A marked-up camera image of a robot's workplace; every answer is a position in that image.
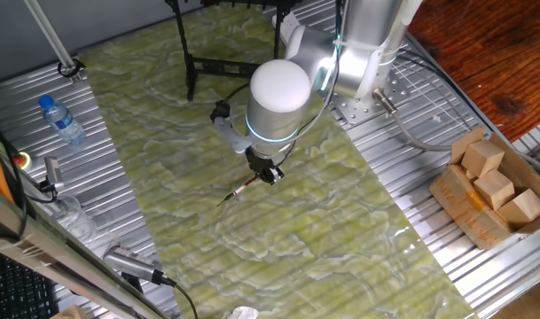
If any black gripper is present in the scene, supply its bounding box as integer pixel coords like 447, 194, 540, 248
246, 148, 286, 186

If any brown calligraphy brush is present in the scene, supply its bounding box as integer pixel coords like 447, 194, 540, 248
215, 174, 262, 208

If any black pen rack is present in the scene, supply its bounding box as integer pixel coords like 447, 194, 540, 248
165, 0, 304, 102

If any green marble pattern mat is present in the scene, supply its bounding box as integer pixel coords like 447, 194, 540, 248
77, 0, 477, 319

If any crumpled white paper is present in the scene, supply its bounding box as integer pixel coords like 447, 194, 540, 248
227, 305, 260, 319

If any white power strip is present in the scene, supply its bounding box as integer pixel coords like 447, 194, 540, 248
271, 11, 306, 43

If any large brown cardboard box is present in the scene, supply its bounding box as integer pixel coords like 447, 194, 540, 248
427, 125, 540, 252

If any light wooden block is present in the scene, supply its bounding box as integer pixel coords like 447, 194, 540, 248
496, 188, 540, 230
460, 139, 505, 178
473, 168, 517, 211

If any clear water bottle blue label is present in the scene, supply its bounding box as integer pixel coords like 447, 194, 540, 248
37, 94, 87, 147

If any small cardboard box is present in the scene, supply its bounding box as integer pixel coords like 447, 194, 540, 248
51, 304, 91, 319

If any yellow red emergency button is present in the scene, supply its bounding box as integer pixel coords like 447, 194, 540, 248
12, 150, 33, 172

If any aluminium pole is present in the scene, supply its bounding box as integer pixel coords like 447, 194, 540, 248
23, 0, 82, 85

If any black keyboard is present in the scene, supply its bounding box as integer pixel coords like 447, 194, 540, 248
0, 252, 60, 319

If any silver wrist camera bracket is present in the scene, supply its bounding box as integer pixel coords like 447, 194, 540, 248
212, 117, 253, 156

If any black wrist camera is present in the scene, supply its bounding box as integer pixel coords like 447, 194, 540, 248
208, 99, 232, 125

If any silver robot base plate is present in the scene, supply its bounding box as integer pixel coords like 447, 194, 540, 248
329, 74, 415, 126

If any grey hose with metal connector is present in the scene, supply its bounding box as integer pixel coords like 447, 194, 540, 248
371, 86, 457, 154

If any black depth camera cable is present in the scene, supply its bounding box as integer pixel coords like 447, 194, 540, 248
156, 270, 200, 319

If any aluminium frame bar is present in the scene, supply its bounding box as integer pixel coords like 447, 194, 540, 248
0, 181, 168, 319

